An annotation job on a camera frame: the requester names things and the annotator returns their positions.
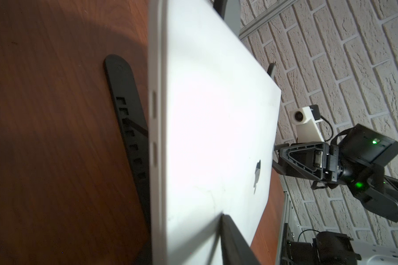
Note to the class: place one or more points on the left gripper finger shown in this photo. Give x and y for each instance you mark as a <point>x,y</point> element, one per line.
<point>235,250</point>

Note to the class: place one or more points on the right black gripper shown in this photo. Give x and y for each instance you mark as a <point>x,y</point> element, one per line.
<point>313,161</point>

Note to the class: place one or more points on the silver laptop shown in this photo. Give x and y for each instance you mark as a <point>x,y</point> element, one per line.
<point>212,132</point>

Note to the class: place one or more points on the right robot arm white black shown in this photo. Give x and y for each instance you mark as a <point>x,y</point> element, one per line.
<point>355,158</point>

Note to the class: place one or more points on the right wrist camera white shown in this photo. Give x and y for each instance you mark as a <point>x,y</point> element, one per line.
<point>306,120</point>

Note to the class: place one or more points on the aluminium mounting rail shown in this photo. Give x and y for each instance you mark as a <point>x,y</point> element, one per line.
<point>285,225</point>

